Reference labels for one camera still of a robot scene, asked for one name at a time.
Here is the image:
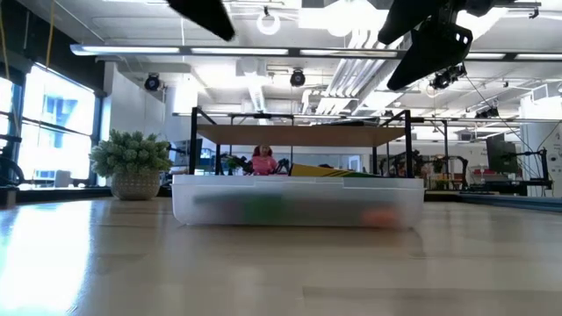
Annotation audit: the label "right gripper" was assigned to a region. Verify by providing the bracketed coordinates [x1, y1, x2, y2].
[377, 0, 517, 91]

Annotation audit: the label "yellow Crayola crayon box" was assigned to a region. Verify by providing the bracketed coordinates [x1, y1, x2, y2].
[288, 162, 378, 178]

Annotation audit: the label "small green eraser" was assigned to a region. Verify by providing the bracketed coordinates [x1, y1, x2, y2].
[243, 194, 285, 224]

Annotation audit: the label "black ceiling spotlight cluster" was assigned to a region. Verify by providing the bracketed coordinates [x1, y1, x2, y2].
[429, 64, 467, 90]

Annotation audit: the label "long ceiling light bar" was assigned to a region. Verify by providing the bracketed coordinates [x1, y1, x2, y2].
[69, 43, 562, 62]

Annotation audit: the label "silver ceiling ducts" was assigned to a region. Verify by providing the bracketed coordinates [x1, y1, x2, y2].
[302, 59, 396, 115]

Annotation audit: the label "round black ceiling spotlight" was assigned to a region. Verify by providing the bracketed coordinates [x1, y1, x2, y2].
[143, 73, 162, 92]
[288, 68, 307, 88]

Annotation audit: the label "black monitor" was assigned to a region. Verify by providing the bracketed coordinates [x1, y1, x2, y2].
[485, 133, 519, 175]

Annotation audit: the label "small green background plant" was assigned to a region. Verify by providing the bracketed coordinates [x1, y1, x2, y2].
[221, 153, 254, 176]

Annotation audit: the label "wooden shelf riser black legs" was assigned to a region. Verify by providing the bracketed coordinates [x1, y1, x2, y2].
[189, 106, 414, 179]

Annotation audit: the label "green artificial potted plant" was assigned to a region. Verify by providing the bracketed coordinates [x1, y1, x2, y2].
[89, 129, 174, 202]

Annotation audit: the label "person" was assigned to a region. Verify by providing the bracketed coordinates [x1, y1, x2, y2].
[250, 145, 278, 176]

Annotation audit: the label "large bright window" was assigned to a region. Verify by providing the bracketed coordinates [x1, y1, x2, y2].
[0, 65, 104, 188]

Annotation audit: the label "clear pencil box pink lid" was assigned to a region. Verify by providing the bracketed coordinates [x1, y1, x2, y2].
[170, 174, 426, 230]

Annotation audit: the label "black rounded equipment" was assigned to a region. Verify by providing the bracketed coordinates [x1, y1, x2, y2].
[0, 133, 23, 210]

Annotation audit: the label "white ring lamp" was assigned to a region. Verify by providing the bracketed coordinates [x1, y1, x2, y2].
[256, 11, 282, 36]

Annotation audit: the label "yellow hanging cable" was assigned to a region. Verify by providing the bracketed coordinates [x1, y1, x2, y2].
[45, 0, 56, 69]

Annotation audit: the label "black post stand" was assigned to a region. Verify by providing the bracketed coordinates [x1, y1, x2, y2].
[504, 147, 550, 190]

